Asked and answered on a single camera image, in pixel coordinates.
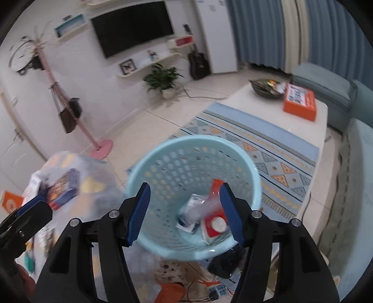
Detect orange box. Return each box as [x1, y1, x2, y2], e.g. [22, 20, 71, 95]
[283, 83, 318, 122]

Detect white power strip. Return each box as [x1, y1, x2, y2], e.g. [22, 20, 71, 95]
[205, 281, 228, 300]

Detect panda wall clock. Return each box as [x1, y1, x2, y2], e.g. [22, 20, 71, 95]
[9, 36, 37, 76]

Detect long white wall shelf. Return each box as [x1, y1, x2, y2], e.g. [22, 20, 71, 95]
[117, 52, 180, 79]

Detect black hanging bag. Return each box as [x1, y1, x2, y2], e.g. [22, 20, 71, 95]
[69, 97, 83, 120]

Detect green potted plant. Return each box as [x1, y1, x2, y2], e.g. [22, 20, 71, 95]
[143, 62, 185, 100]

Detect small black hanging pouch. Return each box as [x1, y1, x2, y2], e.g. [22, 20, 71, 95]
[28, 55, 46, 71]

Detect black flat television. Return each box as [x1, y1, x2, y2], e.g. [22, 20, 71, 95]
[90, 0, 175, 59]

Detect orange white packet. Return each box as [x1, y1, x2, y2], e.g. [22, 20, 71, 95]
[0, 191, 24, 214]

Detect dark bowl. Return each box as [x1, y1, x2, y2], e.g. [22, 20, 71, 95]
[248, 78, 287, 100]

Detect round table with fan-pattern tablecloth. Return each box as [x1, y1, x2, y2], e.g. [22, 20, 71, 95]
[12, 150, 164, 303]

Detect white coffee table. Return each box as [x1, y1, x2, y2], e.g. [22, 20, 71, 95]
[226, 82, 330, 158]

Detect blue curtain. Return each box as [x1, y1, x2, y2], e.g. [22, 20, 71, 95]
[226, 0, 292, 72]
[300, 0, 373, 85]

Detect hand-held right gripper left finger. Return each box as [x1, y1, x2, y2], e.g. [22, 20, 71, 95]
[34, 182, 152, 303]

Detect grey floor cable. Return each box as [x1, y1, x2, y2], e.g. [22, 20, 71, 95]
[178, 83, 231, 101]

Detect spotted beige cloth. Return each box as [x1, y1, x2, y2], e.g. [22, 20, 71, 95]
[157, 260, 210, 286]

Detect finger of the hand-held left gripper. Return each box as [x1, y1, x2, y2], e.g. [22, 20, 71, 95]
[0, 195, 53, 238]

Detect person's left hand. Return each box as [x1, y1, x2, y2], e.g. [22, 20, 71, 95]
[14, 262, 38, 302]

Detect red white packet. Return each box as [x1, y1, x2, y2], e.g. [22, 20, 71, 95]
[201, 178, 235, 246]

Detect blue printed box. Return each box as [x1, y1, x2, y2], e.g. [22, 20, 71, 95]
[47, 168, 80, 211]

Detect clear plastic bag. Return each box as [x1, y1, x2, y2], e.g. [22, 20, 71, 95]
[186, 195, 225, 222]

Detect pink coat rack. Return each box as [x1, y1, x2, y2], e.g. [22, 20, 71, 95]
[32, 26, 114, 160]

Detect orange round object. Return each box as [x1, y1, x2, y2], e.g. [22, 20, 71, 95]
[154, 284, 186, 303]

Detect red white drawer shelf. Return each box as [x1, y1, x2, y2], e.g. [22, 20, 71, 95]
[167, 34, 195, 49]

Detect brown hanging bag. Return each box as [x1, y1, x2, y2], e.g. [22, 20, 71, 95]
[58, 100, 78, 134]

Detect light blue plastic basket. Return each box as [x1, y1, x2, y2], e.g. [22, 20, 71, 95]
[125, 134, 263, 261]

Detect beige curtain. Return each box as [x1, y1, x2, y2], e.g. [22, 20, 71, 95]
[281, 0, 309, 75]

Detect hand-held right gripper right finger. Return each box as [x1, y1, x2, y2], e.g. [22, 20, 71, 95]
[218, 181, 340, 303]

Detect blue white box shelf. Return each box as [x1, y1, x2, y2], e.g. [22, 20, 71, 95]
[54, 14, 88, 40]

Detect black butterfly picture frame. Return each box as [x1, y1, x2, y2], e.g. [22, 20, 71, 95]
[119, 59, 137, 74]

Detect white refrigerator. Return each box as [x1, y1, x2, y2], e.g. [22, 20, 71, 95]
[195, 0, 239, 75]

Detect black guitar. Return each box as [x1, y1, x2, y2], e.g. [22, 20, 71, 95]
[183, 24, 211, 80]

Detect black glossy object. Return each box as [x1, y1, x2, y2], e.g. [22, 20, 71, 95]
[207, 248, 242, 279]

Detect teal sofa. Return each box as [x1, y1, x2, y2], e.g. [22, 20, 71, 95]
[291, 62, 373, 134]

